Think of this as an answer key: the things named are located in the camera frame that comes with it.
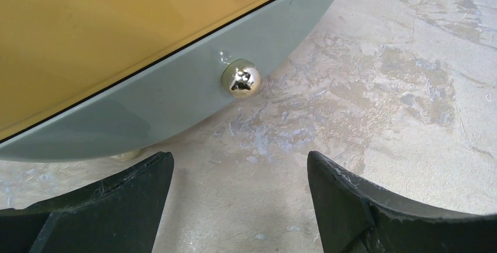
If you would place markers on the round cream drawer cabinet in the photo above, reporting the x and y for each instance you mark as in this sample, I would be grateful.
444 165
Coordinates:
85 79

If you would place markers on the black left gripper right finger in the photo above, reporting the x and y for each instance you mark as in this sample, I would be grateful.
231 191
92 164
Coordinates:
355 215

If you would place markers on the silver round drawer knob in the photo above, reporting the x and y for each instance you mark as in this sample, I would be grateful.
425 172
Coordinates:
241 79

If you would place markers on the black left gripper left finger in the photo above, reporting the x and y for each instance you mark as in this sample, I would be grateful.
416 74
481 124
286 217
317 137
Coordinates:
119 213

